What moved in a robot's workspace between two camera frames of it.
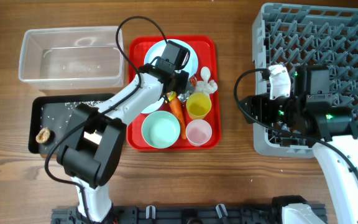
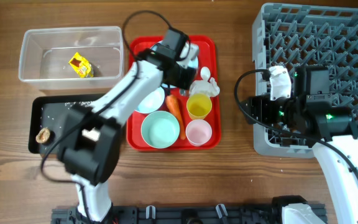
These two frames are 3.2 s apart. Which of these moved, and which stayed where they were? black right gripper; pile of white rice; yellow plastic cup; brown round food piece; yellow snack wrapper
Moved: yellow snack wrapper
Stayed: pile of white rice; yellow plastic cup; black right gripper; brown round food piece
